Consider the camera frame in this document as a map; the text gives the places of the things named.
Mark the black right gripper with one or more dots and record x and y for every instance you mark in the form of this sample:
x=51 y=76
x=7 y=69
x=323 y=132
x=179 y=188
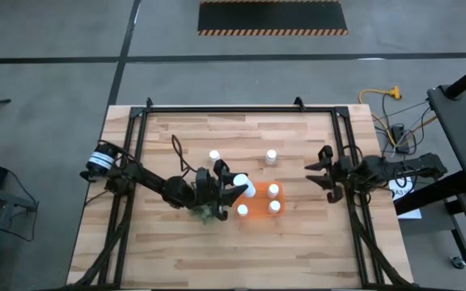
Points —
x=340 y=171

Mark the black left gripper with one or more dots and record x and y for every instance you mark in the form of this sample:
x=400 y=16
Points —
x=206 y=188

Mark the white pill bottle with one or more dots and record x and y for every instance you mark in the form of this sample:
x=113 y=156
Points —
x=246 y=185
x=242 y=209
x=274 y=206
x=214 y=154
x=271 y=157
x=273 y=190

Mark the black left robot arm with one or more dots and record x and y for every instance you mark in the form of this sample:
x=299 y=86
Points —
x=152 y=184

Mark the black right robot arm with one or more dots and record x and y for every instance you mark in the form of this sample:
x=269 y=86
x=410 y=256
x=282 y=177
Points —
x=399 y=167

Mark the orange translucent plastic basket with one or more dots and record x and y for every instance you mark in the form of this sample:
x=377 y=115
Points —
x=259 y=202

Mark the green succulent in patterned pot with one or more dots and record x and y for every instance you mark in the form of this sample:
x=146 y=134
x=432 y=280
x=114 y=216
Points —
x=204 y=214

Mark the white paper sheet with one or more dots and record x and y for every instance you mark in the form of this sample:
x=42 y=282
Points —
x=403 y=193

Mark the black power adapter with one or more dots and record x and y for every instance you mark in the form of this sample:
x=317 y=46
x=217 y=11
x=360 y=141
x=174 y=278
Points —
x=399 y=133

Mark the black hazard-striped floor mat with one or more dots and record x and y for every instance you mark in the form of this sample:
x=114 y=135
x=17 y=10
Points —
x=272 y=16

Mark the grey caster wheel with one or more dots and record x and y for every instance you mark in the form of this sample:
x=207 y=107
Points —
x=457 y=262

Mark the grey metal stand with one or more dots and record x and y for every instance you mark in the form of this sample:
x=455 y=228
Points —
x=6 y=201

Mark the black aluminium rig frame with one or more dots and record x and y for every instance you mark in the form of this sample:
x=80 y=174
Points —
x=237 y=109

